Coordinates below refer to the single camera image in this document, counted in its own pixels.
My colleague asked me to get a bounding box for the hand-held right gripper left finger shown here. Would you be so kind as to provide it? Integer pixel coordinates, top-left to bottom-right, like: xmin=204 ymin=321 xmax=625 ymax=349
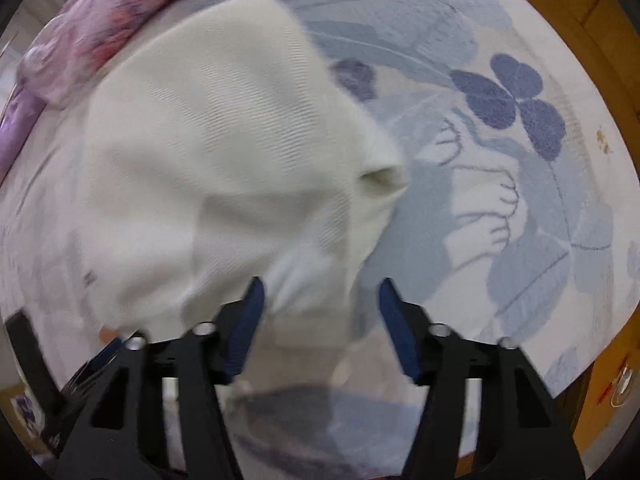
xmin=55 ymin=276 xmax=266 ymax=480

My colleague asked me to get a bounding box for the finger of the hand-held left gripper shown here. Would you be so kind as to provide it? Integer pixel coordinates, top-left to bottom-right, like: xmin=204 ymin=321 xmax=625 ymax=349
xmin=75 ymin=337 xmax=126 ymax=386
xmin=4 ymin=310 xmax=63 ymax=411

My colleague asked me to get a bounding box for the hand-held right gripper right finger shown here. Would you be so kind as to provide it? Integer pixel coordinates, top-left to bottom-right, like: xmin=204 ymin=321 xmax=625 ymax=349
xmin=377 ymin=277 xmax=586 ymax=480

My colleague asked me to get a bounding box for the cream knitted sweater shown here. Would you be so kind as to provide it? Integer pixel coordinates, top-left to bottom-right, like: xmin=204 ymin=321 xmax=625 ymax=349
xmin=75 ymin=0 xmax=411 ymax=361

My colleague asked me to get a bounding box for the floral printed cloth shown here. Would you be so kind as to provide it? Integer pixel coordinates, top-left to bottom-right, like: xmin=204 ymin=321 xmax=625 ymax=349
xmin=7 ymin=385 xmax=56 ymax=456

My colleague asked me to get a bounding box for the bed with floral sheet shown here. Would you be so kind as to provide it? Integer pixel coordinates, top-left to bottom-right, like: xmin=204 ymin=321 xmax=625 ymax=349
xmin=0 ymin=0 xmax=640 ymax=466

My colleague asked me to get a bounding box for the purple floral quilt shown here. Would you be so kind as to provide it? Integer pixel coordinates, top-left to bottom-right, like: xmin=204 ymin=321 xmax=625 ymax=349
xmin=0 ymin=0 xmax=241 ymax=181

